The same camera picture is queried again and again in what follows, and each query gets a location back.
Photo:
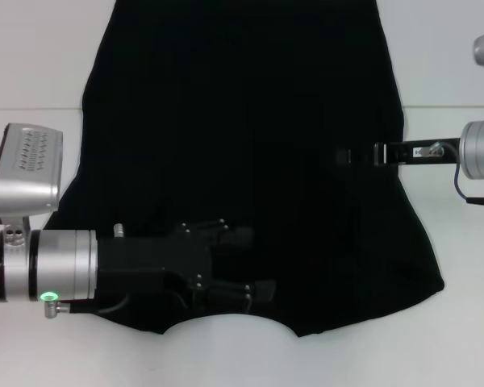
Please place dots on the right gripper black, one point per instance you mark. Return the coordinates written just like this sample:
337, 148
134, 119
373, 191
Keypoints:
407, 152

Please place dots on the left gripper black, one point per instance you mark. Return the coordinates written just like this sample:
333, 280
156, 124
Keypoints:
145, 258

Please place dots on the black t-shirt white print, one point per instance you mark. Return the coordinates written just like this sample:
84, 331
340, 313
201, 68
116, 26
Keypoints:
246, 121

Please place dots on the left robot arm silver white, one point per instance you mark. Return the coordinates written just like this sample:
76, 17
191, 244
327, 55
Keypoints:
60, 262

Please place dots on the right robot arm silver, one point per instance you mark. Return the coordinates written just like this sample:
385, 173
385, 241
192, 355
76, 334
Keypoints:
478, 151

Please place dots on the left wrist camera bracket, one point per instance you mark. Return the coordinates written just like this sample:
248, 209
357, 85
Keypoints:
16, 235

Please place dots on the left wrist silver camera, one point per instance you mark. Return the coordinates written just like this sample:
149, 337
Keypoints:
28, 173

